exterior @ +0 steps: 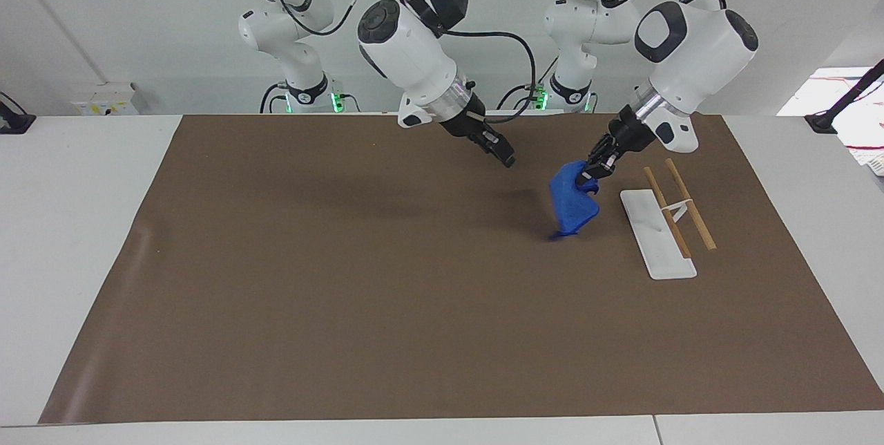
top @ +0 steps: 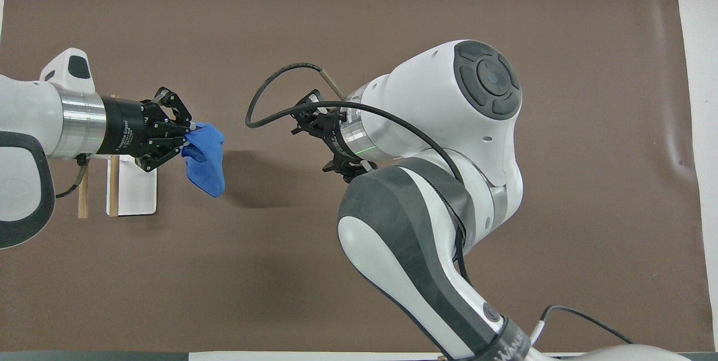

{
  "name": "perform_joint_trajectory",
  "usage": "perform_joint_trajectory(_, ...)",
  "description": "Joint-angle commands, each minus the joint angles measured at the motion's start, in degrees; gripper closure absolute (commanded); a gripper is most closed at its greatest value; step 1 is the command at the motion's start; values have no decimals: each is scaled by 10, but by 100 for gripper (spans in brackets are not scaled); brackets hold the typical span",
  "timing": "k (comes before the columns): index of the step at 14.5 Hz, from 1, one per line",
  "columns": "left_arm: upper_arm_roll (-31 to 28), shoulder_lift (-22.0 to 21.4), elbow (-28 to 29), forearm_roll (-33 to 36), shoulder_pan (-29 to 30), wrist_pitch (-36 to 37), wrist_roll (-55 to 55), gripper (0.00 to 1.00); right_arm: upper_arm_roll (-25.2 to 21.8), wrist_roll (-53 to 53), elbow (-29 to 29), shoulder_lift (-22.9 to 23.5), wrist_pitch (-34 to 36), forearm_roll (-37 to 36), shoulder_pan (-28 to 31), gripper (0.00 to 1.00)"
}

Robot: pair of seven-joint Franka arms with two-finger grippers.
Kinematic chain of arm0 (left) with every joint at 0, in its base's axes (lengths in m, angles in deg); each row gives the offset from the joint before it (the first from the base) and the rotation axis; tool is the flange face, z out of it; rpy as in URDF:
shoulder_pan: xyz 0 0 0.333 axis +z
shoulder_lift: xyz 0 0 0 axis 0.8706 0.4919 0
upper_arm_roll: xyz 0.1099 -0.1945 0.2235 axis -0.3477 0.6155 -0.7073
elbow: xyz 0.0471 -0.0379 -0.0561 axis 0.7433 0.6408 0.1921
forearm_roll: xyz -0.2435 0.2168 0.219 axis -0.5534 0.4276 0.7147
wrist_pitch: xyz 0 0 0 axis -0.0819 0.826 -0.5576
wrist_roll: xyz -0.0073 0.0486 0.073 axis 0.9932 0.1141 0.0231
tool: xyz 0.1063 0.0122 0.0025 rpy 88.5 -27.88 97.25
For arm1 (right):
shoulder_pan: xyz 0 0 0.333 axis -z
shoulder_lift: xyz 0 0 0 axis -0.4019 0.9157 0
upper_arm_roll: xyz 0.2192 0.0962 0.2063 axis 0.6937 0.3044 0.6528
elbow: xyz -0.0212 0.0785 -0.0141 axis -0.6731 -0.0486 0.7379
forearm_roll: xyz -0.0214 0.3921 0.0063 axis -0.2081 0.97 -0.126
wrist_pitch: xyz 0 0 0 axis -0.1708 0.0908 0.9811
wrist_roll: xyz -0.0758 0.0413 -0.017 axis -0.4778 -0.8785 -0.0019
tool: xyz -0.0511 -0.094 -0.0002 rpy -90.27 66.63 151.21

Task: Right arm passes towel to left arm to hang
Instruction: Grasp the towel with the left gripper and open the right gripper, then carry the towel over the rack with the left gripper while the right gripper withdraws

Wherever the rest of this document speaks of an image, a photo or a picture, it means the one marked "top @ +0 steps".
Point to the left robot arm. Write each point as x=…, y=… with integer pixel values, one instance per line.
x=28, y=114

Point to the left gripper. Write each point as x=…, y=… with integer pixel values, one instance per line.
x=126, y=126

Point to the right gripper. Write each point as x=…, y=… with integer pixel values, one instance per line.
x=340, y=134

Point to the wooden rack with white base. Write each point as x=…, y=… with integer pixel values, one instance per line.
x=134, y=193

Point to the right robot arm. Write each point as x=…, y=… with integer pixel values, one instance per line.
x=437, y=125

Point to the blue towel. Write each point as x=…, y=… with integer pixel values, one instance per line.
x=206, y=159

